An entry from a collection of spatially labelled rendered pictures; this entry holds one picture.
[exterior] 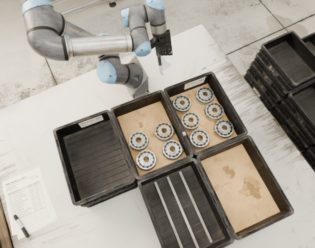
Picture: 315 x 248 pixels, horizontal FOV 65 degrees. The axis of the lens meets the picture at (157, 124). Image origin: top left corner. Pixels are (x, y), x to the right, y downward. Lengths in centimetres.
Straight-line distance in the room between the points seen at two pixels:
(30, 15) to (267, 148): 134
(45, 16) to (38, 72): 170
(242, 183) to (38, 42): 110
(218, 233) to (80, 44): 103
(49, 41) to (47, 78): 166
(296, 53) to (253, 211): 138
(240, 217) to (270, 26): 226
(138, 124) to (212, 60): 71
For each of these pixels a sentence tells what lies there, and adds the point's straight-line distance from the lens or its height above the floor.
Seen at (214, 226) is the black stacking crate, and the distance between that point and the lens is 128.
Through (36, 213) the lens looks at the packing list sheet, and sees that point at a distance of 152.
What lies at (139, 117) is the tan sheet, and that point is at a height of 83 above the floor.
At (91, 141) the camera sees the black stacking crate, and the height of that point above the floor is 83.
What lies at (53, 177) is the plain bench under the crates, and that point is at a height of 70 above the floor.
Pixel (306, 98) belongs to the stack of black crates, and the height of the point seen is 38.
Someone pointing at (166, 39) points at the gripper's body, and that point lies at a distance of 125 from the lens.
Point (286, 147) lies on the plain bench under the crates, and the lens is 162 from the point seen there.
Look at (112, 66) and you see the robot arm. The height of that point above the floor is 101.
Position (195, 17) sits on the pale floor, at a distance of 296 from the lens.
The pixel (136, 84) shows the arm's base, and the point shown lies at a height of 85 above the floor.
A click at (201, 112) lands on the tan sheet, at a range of 139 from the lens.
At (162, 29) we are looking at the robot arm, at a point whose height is 119.
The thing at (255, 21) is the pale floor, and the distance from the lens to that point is 309.
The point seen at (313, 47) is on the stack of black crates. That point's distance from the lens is 271.
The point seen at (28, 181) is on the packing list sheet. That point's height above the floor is 70.
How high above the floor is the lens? 208
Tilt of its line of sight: 68 degrees down
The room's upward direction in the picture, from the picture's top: 1 degrees counter-clockwise
